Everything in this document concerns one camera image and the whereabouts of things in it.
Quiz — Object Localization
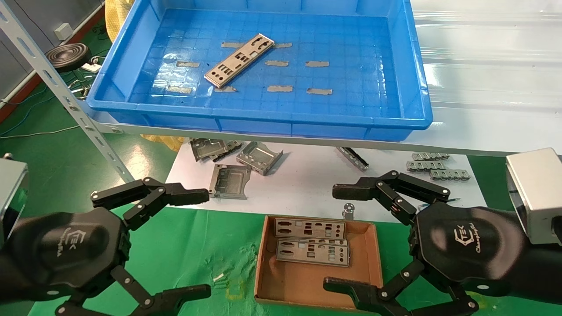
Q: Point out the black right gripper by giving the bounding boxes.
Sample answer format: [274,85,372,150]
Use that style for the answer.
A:
[324,171,527,316]

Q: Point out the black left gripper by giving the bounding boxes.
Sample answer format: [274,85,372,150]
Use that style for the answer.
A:
[4,207,212,316]

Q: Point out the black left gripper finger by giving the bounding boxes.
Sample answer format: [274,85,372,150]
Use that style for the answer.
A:
[91,177,210,231]

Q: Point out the metal IO shield plate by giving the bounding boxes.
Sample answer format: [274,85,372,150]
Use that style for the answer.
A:
[279,238,349,247]
[274,218,346,241]
[275,239,352,267]
[204,33,275,88]

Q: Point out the shallow cardboard box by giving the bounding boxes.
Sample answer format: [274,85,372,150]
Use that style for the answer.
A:
[254,215,384,312]

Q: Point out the blue plastic tray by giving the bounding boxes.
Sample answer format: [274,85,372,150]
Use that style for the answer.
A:
[86,0,434,142]

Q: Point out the green cloth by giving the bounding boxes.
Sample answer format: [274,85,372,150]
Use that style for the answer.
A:
[27,200,562,316]

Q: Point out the grey metal cover plate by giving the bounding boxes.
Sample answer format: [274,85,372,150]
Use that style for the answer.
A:
[190,138,229,162]
[210,140,243,162]

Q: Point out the white paper sheet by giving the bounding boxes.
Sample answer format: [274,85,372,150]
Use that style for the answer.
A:
[157,140,488,223]

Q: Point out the narrow metal strip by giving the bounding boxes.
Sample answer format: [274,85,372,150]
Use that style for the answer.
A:
[336,147,369,172]

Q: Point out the grey metal shelf beam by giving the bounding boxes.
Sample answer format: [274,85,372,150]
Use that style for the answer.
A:
[88,112,562,157]

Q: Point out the black round stool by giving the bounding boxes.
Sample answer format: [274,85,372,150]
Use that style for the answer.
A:
[45,43,92,73]

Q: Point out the flat grey metal frame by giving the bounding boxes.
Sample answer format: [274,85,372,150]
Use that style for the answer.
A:
[208,164,252,200]

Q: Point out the folded metal bracket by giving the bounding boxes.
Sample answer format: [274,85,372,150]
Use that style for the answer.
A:
[236,141,284,176]

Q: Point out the white floor cable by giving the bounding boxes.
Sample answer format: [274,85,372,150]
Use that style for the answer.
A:
[0,126,80,139]

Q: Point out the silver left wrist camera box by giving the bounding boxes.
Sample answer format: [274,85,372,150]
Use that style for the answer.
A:
[0,158,29,246]

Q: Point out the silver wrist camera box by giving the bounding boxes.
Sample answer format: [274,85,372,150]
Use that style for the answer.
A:
[0,158,29,246]
[505,148,562,245]

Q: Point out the slotted grey metal post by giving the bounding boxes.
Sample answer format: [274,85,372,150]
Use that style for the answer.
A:
[0,0,135,184]

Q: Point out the blue floor cable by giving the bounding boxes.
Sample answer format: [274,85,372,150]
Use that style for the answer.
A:
[0,90,60,136]

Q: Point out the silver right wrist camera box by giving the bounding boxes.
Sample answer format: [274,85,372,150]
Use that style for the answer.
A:
[505,148,562,245]

